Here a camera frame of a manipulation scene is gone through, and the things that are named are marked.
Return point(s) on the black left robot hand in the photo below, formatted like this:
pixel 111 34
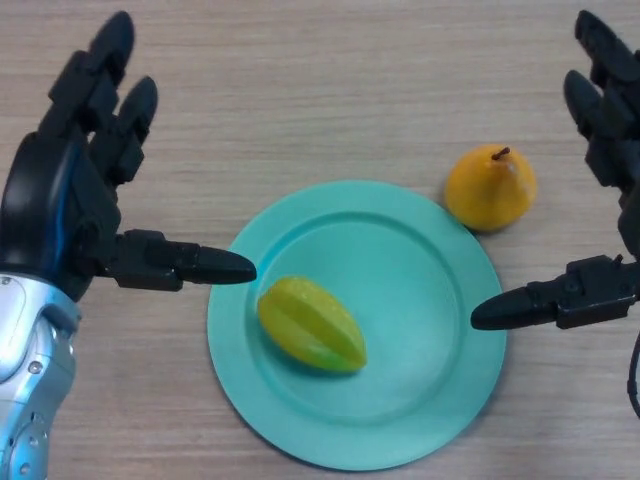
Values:
pixel 55 200

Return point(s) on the orange yellow pear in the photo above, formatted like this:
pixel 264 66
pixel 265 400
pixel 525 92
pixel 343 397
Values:
pixel 490 190

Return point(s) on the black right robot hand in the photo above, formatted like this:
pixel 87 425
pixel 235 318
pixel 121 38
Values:
pixel 612 125

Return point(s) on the teal green round plate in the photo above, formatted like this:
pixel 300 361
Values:
pixel 410 350

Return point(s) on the yellow green starfruit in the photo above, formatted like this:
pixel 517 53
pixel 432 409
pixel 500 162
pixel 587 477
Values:
pixel 312 325

